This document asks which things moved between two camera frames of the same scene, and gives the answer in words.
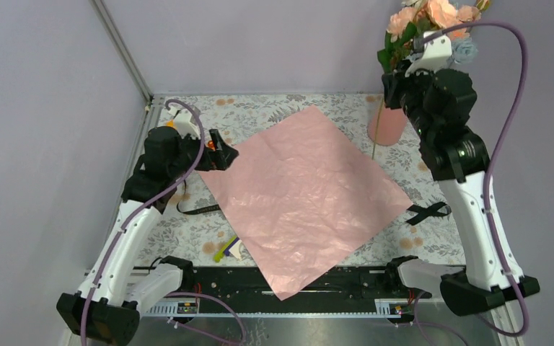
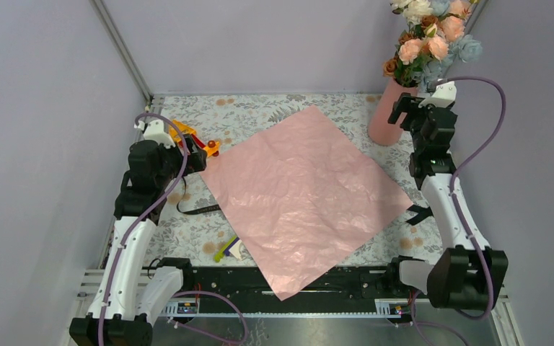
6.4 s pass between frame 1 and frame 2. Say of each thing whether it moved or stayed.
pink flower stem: moved
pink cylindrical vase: stayed
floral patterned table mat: stayed
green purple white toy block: stayed
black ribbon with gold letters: stayed
